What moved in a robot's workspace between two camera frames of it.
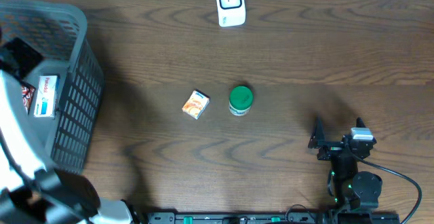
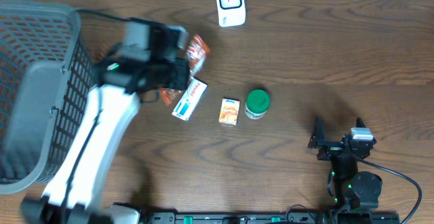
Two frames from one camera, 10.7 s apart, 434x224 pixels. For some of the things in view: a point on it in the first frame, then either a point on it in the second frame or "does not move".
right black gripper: (331, 148) does not move
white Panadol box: (45, 96) to (189, 99)
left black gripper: (15, 54) to (179, 65)
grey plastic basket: (66, 141) does not move
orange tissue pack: (196, 104) to (229, 111)
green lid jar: (240, 100) to (257, 103)
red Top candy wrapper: (28, 92) to (197, 51)
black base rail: (269, 218) does not move
